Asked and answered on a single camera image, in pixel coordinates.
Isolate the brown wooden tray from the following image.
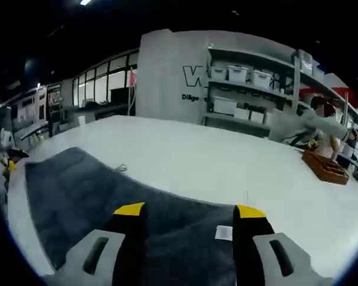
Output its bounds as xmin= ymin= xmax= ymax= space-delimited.
xmin=301 ymin=149 xmax=351 ymax=186

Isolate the grey metal shelf unit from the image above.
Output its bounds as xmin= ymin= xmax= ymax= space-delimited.
xmin=200 ymin=46 xmax=358 ymax=139

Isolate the grey towel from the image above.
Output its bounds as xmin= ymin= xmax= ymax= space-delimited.
xmin=23 ymin=146 xmax=276 ymax=286

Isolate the dark counter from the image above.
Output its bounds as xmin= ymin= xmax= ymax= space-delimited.
xmin=64 ymin=101 xmax=137 ymax=125

